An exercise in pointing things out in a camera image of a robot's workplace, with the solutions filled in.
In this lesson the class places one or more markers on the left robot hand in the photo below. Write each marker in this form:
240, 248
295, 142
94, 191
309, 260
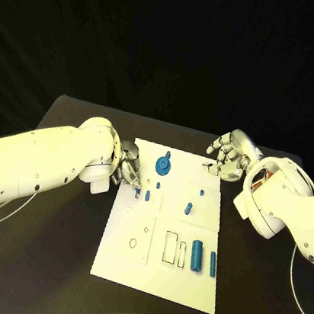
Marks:
128, 163

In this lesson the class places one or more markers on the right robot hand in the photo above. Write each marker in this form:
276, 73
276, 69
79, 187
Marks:
232, 155

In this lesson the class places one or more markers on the blue block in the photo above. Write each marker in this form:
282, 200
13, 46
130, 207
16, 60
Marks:
138, 192
147, 196

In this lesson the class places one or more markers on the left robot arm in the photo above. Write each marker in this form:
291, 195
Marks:
44, 151

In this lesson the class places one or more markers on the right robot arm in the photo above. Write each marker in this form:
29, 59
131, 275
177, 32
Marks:
282, 202

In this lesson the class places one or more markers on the white task board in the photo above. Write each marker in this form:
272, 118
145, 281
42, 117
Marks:
160, 238

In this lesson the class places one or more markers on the blue gear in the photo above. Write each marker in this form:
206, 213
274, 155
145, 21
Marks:
162, 166

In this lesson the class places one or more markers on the blue short cylinder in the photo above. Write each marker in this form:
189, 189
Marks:
188, 208

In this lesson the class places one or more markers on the thick blue long cylinder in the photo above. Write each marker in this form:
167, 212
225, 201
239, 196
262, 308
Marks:
196, 255

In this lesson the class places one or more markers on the thin blue long cylinder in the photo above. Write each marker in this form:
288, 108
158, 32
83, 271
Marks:
213, 264

